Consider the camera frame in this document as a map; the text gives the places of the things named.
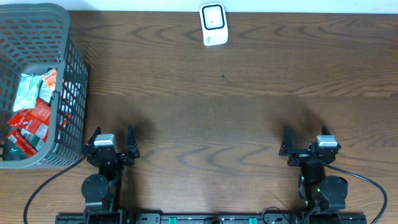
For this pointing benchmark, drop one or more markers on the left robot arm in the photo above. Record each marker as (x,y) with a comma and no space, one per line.
(102,191)

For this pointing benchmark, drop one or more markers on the grey plastic mesh basket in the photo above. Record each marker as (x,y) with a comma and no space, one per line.
(35,38)

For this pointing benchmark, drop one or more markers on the small red snack packet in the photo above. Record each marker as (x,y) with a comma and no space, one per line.
(21,143)

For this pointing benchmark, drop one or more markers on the large red snack bag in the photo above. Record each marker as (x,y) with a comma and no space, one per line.
(35,121)

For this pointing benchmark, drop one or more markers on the white green snack packet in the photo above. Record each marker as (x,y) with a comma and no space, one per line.
(34,140)

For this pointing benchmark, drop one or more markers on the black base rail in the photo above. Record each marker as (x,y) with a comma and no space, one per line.
(155,218)

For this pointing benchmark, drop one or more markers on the white barcode scanner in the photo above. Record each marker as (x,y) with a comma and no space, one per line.
(214,24)

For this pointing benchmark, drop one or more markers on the light green snack packet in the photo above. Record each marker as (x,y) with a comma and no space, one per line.
(27,93)

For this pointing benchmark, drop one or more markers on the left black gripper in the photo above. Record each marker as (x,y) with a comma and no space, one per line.
(129,155)

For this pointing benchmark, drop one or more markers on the small orange snack packet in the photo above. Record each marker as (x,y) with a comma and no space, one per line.
(48,85)

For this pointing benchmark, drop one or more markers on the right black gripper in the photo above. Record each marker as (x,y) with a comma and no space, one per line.
(287,149)

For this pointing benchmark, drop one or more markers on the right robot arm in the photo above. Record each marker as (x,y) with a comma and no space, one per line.
(324,194)

